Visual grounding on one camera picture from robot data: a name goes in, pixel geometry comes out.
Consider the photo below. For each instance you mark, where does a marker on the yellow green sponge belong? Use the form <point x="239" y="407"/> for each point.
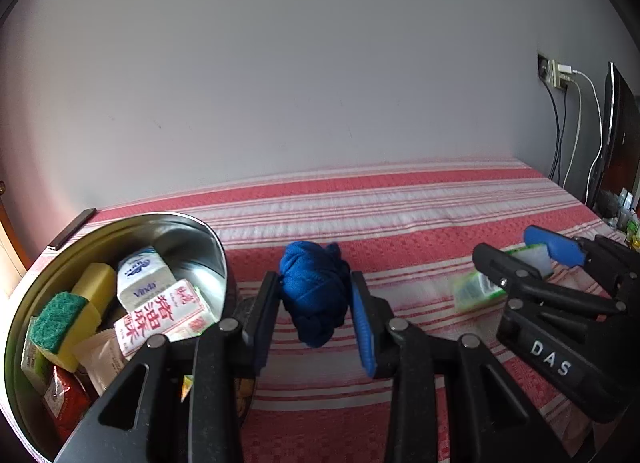
<point x="66" y="321"/>

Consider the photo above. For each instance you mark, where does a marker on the clutter on side table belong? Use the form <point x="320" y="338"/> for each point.
<point x="616" y="210"/>

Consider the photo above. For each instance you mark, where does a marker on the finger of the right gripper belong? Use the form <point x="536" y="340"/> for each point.
<point x="605" y="261"/>
<point x="569" y="252"/>

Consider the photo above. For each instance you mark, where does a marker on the round metal tin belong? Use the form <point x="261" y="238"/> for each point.
<point x="189" y="249"/>

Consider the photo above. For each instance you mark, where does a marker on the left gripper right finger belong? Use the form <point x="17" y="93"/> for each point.
<point x="489" y="417"/>

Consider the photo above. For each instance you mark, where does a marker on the red shiny snack packet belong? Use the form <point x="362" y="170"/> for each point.
<point x="66" y="402"/>

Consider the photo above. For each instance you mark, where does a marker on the wooden window frame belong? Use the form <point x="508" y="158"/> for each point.
<point x="15" y="261"/>

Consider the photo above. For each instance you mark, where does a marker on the dark bed headboard strip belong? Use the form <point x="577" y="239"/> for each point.
<point x="71" y="228"/>

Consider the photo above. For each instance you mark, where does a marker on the green tissue pack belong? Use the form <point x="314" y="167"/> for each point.
<point x="493" y="270"/>
<point x="36" y="367"/>

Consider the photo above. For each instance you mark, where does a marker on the blue cloth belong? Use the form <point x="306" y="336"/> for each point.
<point x="315" y="290"/>

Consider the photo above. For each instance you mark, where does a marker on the red white striped bedsheet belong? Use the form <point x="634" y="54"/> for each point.
<point x="410" y="229"/>

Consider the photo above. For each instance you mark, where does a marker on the yellow cookie packet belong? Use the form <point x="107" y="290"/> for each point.
<point x="187" y="383"/>

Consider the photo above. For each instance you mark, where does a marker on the green tissue pack in tin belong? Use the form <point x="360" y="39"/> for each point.
<point x="36" y="367"/>

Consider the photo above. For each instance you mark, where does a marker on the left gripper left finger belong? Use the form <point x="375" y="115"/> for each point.
<point x="141" y="418"/>

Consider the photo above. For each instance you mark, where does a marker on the wall power socket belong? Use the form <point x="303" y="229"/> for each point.
<point x="554" y="74"/>

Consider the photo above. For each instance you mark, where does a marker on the beige snack packet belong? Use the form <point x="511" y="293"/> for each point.
<point x="102" y="359"/>

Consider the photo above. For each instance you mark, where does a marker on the white red text box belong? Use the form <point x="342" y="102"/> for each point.
<point x="179" y="312"/>

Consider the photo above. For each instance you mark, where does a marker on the black monitor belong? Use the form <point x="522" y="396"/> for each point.
<point x="618" y="165"/>

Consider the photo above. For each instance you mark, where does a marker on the white blue milk carton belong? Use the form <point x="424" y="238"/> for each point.
<point x="141" y="276"/>

